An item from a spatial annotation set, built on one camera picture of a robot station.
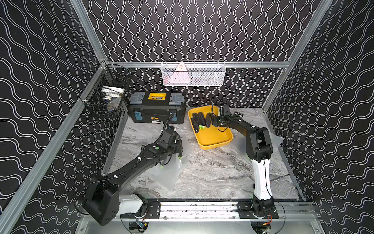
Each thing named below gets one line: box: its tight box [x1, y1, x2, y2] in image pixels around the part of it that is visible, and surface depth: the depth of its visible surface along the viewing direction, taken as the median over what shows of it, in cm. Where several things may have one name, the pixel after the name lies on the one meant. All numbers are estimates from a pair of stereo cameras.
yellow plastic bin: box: [187, 105, 234, 150], surface depth 105 cm
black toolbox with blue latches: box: [127, 91, 187, 125], surface depth 103 cm
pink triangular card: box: [169, 61, 191, 84], surface depth 92 cm
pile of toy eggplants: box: [190, 111, 211, 134], surface depth 109 cm
